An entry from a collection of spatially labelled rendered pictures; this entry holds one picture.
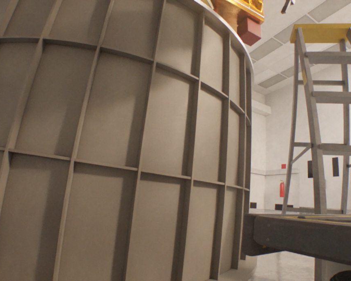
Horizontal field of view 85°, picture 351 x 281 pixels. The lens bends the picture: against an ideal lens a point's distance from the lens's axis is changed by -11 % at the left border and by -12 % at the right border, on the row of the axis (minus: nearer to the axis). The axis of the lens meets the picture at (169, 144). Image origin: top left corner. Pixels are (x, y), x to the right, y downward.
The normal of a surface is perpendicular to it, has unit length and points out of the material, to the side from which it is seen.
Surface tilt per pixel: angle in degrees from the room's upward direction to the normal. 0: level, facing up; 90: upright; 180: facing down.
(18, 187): 90
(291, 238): 90
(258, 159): 90
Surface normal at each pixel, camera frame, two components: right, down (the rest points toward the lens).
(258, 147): 0.42, -0.17
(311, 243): -0.85, -0.21
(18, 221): 0.15, -0.21
